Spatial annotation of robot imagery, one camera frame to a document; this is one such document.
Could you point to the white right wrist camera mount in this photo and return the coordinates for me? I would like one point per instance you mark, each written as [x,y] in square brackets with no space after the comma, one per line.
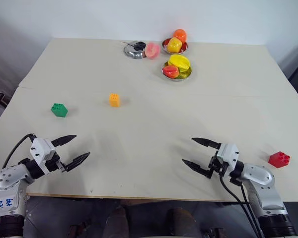
[228,155]

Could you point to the upturned steel bowl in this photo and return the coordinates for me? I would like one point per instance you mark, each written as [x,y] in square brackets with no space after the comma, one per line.
[132,52]

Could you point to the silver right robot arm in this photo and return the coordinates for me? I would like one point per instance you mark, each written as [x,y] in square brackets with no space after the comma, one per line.
[260,181]

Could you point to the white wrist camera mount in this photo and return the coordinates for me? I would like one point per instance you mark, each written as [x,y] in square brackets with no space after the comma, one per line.
[41,151]
[228,155]

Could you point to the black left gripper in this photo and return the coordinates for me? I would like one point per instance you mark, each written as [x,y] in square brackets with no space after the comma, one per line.
[53,163]

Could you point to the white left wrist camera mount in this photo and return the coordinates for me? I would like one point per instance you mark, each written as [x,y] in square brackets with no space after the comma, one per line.
[41,151]

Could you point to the pink toy peach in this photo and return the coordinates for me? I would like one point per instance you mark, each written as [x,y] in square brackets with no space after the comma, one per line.
[152,50]

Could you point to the yellow toy bell pepper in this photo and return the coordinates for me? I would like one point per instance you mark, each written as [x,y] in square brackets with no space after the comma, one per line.
[174,45]

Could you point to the green toy building block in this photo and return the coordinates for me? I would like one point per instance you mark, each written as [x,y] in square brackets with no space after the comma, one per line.
[59,110]

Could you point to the steel bowl with starfruit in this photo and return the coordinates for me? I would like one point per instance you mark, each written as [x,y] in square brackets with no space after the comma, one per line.
[176,77]

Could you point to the yellow toy starfruit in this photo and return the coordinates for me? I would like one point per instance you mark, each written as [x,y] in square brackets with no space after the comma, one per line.
[180,61]

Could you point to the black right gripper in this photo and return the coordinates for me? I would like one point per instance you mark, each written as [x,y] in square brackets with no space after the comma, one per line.
[216,167]

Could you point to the red toy fruit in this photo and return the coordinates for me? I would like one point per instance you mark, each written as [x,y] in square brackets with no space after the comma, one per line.
[171,71]

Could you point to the green toy fruit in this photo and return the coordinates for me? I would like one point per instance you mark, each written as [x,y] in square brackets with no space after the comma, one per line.
[185,72]

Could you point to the red toy building block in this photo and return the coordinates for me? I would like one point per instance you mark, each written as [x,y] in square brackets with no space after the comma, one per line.
[278,160]

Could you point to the steel bowl with pepper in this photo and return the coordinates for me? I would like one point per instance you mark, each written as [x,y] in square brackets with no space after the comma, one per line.
[183,49]

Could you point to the yellow toy building block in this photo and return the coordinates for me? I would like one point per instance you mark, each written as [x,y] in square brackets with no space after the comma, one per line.
[114,101]

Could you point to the orange toy fruit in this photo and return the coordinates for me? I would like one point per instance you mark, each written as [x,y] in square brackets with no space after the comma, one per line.
[180,35]

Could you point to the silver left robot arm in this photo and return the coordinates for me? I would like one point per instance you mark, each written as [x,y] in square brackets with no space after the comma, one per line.
[7,179]

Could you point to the dark rounded shape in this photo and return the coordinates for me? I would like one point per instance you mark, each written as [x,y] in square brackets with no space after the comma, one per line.
[181,223]
[116,223]

